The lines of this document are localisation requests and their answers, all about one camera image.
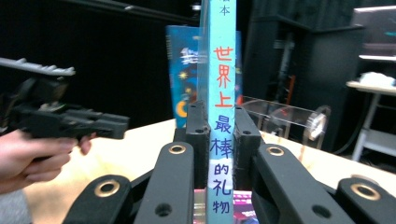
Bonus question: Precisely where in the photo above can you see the dark blue picture book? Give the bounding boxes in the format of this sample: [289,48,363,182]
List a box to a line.
[165,25,244,129]

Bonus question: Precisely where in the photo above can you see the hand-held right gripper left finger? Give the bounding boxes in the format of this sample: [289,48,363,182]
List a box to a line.
[185,100,211,189]

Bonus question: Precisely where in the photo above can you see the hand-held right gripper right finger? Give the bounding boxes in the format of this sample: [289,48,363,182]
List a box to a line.
[233,105,262,189]

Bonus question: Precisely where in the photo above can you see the white object on desk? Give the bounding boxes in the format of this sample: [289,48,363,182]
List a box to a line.
[359,71,396,89]

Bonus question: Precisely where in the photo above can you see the white metal desk frame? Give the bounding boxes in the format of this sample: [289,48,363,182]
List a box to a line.
[345,78,396,162]

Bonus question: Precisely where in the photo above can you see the monitor screen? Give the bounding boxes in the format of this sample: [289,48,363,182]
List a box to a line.
[351,5,396,62]

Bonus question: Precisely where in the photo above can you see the light blue picture book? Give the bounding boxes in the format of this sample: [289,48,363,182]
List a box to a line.
[199,0,238,224]

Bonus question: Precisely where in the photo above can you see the clear acrylic book rack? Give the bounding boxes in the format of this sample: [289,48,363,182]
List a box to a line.
[195,0,332,150]

